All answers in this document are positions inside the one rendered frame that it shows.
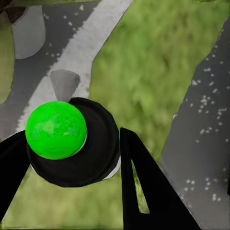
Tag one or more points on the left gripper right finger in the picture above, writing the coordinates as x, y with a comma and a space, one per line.
167, 211

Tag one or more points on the insectifuge atomizer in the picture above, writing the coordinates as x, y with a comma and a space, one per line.
72, 142

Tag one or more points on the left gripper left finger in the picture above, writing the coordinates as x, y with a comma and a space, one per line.
14, 163

